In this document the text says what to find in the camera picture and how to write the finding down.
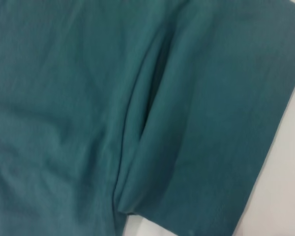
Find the teal blue t-shirt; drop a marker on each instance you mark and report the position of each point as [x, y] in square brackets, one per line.
[88, 98]

